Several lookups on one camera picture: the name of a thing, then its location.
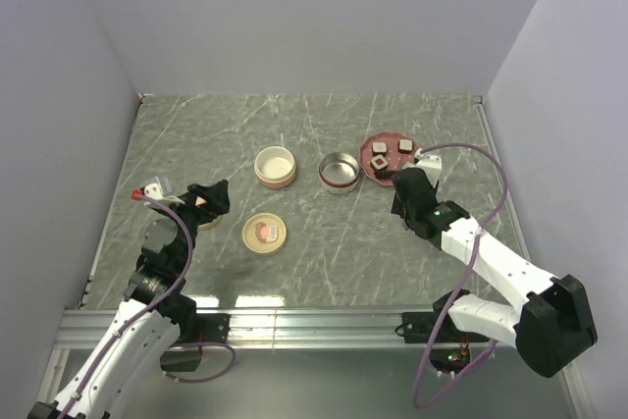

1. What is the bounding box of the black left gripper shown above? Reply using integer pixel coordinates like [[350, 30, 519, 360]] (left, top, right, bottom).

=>
[[157, 179, 229, 269]]

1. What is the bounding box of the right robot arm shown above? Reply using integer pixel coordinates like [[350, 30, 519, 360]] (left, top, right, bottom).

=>
[[392, 168, 598, 378]]

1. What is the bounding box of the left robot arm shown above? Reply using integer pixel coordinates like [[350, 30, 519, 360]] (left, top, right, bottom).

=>
[[28, 178, 231, 418]]

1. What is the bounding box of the pink octagonal plate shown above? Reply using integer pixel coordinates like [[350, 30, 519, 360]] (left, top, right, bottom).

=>
[[358, 131, 419, 187]]

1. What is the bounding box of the sushi roll red centre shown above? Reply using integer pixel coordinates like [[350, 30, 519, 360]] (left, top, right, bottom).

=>
[[370, 155, 389, 172]]

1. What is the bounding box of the sushi roll white top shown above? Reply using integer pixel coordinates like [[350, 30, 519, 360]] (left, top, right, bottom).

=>
[[371, 141, 388, 155]]

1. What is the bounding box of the cream lid with label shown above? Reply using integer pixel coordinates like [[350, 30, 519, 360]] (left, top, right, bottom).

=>
[[241, 213, 288, 255]]

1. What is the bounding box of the steel bowl red band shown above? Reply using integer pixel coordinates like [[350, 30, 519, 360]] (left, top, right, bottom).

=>
[[318, 152, 360, 195]]

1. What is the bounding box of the pink bowl white inside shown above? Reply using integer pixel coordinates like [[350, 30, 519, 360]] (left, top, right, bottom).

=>
[[254, 146, 296, 189]]

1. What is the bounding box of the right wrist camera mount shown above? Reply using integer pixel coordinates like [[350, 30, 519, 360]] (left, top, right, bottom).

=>
[[414, 148, 443, 188]]

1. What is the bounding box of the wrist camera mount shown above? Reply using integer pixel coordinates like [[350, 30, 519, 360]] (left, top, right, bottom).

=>
[[414, 148, 443, 188], [131, 177, 183, 208]]

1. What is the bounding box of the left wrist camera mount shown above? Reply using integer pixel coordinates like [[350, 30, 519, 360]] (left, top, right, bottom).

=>
[[131, 177, 183, 208]]

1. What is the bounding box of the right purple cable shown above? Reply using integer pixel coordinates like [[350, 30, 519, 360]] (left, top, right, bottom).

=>
[[412, 142, 508, 410]]

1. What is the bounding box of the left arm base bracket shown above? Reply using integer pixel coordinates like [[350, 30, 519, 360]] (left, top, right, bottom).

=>
[[160, 313, 236, 379]]

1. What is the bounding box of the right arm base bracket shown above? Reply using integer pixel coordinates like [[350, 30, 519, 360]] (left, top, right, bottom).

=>
[[400, 290, 492, 344]]

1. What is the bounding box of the aluminium front rail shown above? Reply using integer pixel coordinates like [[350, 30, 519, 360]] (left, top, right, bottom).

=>
[[53, 305, 573, 352]]

